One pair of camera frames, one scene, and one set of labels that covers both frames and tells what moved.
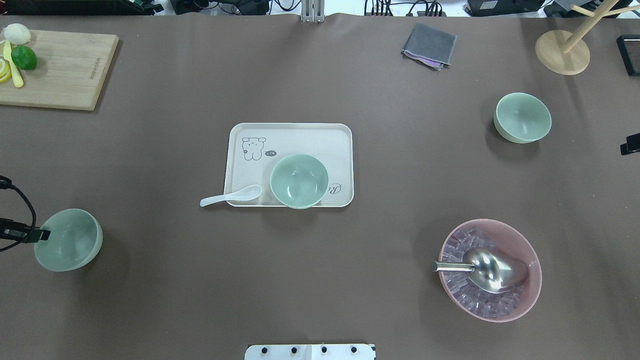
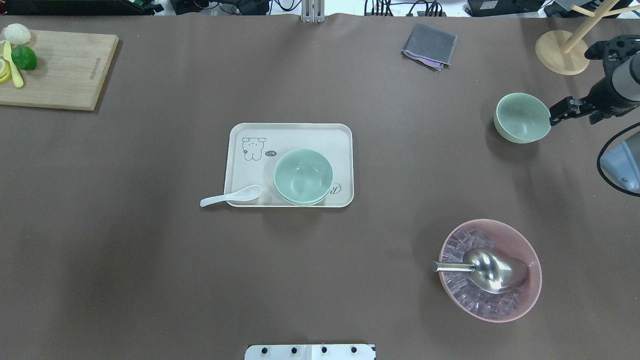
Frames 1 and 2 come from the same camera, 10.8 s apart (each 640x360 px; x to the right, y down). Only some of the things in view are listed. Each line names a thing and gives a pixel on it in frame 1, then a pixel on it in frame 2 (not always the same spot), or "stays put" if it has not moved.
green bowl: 75,239 → 303,177
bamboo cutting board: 70,69 stays put
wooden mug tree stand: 567,54 stays put
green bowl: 522,117 stays put
